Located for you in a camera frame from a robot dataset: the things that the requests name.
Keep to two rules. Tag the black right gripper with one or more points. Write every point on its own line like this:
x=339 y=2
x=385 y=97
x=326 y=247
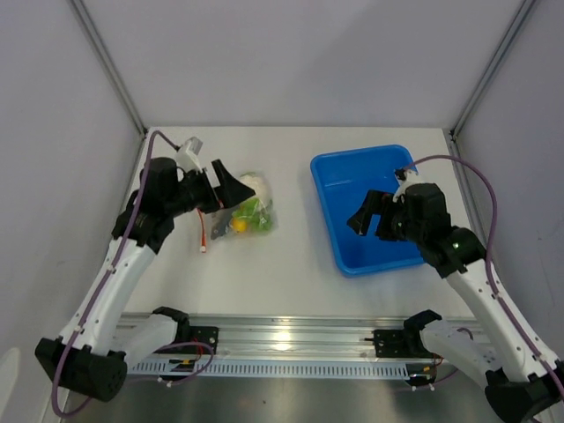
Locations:
x=374 y=199

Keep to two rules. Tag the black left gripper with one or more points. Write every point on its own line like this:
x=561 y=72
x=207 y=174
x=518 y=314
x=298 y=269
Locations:
x=229 y=192

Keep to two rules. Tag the white green cabbage toy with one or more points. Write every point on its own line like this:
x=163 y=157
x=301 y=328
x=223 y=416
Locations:
x=259 y=184

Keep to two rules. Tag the yellow orange pepper toy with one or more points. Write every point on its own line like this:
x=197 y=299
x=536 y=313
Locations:
x=240 y=226

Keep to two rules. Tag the green grapes toy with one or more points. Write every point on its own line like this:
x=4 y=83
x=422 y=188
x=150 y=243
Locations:
x=260 y=217

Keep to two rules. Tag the clear zip bag orange zipper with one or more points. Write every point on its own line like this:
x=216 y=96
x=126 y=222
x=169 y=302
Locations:
x=206 y=224

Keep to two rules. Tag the grey fish toy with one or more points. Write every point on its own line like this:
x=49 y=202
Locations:
x=220 y=227

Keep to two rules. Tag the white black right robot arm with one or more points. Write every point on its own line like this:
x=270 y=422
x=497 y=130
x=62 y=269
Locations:
x=520 y=376

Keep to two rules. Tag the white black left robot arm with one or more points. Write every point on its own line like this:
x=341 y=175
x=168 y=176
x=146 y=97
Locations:
x=83 y=357

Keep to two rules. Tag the blue plastic bin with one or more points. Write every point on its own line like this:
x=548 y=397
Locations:
x=344 y=182

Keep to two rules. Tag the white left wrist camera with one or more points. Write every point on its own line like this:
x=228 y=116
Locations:
x=186 y=156

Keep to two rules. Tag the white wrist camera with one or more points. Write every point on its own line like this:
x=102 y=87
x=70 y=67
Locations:
x=405 y=178
x=186 y=156

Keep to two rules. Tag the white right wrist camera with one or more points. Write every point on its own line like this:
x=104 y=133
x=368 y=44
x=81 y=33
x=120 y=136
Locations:
x=405 y=178

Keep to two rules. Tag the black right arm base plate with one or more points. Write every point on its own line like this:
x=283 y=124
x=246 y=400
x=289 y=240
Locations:
x=399 y=344

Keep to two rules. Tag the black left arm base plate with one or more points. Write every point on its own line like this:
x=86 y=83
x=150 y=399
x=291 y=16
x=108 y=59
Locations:
x=203 y=334

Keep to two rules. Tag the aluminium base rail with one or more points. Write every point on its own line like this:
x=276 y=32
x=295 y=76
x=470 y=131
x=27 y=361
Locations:
x=296 y=338

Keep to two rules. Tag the white slotted cable duct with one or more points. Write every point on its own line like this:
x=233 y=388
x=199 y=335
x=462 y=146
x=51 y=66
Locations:
x=364 y=370

